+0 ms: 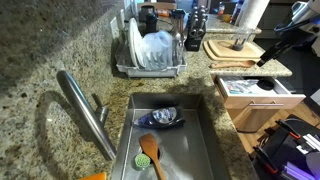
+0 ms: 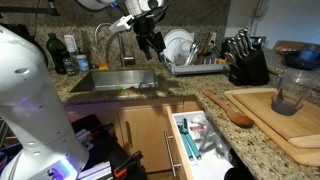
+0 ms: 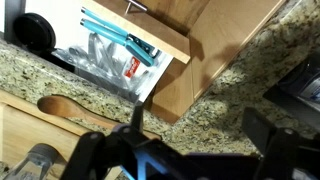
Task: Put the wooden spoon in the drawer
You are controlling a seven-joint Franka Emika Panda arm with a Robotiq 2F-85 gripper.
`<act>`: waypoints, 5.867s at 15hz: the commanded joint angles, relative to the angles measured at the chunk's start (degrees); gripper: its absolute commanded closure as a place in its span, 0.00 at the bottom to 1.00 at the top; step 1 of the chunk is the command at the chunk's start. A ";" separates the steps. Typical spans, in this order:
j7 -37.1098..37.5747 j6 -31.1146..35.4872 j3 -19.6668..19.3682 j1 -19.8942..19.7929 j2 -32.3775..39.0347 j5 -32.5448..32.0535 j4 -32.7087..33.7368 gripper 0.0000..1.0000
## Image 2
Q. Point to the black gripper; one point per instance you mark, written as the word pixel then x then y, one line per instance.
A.
pixel 146 30

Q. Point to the wooden spoon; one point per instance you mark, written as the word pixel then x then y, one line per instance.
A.
pixel 230 111

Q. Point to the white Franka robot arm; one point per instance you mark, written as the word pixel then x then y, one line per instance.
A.
pixel 26 100

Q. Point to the metal utensils in drawer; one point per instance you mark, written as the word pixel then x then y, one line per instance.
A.
pixel 208 140

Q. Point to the open white drawer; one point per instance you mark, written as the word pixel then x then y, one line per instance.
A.
pixel 206 153

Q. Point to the small white plate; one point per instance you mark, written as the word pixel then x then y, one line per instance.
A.
pixel 175 50

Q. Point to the large white plate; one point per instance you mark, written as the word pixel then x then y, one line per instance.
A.
pixel 176 33

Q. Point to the curved metal faucet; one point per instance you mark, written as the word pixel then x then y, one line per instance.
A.
pixel 121 50

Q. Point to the stainless steel sink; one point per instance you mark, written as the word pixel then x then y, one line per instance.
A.
pixel 123 79

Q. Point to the grey dish rack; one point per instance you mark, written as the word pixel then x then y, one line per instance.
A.
pixel 196 69

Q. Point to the wooden utensil in rack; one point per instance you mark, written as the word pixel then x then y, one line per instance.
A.
pixel 204 50

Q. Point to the orange sponge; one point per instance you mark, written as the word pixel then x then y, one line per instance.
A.
pixel 103 66

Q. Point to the white lidded blue jar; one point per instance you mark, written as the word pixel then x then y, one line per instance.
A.
pixel 82 63

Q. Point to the wooden cabinet door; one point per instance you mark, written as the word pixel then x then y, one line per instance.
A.
pixel 146 136

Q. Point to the red packet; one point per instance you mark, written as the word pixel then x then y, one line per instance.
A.
pixel 197 127

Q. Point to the small dark bottle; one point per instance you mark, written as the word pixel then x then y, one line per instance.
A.
pixel 70 66

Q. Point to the black knife block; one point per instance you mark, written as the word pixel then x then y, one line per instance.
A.
pixel 251 68

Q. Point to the dark green glass bottle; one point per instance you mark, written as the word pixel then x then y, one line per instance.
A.
pixel 56 50

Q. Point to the black tool cart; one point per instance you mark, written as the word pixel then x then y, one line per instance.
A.
pixel 103 146

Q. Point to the orange black clamp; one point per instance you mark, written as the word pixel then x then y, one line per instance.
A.
pixel 126 165

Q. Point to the small wooden cutting board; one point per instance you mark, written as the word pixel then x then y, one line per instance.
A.
pixel 260 106

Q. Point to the brown wooden tray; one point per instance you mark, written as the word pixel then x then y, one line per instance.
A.
pixel 286 45

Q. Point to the large wooden cutting board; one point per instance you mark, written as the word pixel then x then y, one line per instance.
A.
pixel 266 130

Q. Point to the clear glass cup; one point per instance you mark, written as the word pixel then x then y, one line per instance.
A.
pixel 290 96

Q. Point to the dark blue bowl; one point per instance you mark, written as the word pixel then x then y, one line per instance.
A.
pixel 296 60

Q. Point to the black round object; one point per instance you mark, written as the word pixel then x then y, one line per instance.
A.
pixel 238 174

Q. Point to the white wall outlet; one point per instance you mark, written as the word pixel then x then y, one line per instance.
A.
pixel 70 43

